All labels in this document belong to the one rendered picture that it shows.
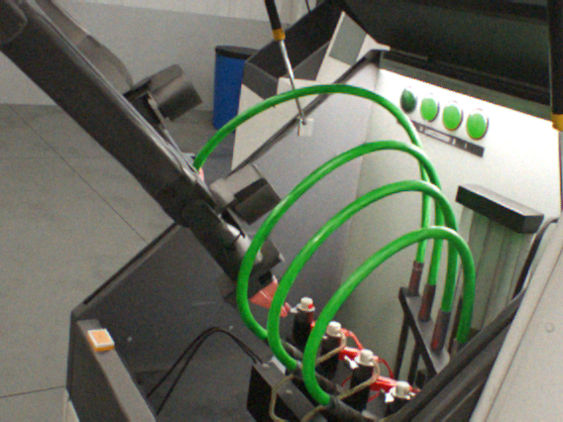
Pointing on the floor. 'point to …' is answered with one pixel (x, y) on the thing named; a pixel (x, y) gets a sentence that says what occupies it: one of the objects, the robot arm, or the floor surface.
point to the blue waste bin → (228, 82)
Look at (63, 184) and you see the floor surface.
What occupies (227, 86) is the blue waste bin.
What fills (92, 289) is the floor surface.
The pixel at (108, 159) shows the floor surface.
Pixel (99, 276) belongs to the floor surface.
